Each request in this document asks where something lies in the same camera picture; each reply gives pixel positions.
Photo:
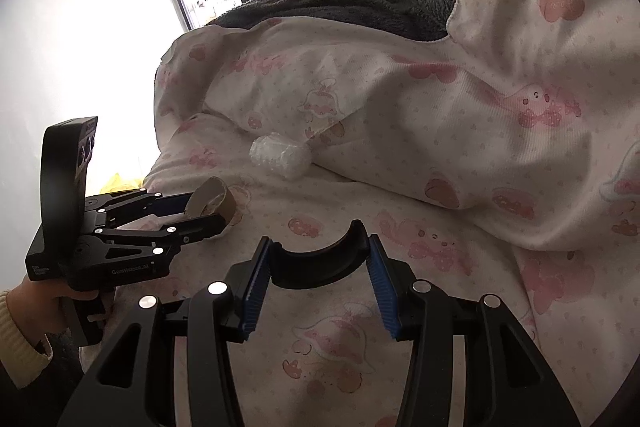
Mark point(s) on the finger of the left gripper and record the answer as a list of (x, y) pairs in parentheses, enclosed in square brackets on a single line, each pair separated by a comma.
[(120, 208), (109, 239)]

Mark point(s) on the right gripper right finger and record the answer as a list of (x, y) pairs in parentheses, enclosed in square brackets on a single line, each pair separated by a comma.
[(507, 381)]

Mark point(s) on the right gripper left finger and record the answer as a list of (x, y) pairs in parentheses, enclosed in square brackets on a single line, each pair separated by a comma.
[(131, 381)]

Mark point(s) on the cardboard toilet roll tube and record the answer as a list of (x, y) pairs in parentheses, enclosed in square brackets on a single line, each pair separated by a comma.
[(212, 199)]

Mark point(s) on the black curved plastic piece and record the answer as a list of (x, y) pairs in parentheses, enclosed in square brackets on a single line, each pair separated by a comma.
[(298, 271)]

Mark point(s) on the cream sleeve forearm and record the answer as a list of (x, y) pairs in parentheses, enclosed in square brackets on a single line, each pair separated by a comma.
[(21, 361)]

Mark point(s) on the left hand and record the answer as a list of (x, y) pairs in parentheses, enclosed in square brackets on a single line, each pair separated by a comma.
[(36, 309)]

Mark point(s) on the yellow plastic bag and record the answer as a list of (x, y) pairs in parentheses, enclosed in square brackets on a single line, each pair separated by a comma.
[(117, 184)]

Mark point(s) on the white bubble wrap roll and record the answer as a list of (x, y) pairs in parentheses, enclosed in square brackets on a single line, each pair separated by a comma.
[(281, 155)]

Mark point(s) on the pink patterned duvet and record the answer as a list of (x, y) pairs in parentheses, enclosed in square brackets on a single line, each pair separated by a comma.
[(502, 158)]

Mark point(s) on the dark grey fleece blanket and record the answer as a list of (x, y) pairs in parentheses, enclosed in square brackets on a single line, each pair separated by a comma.
[(420, 20)]

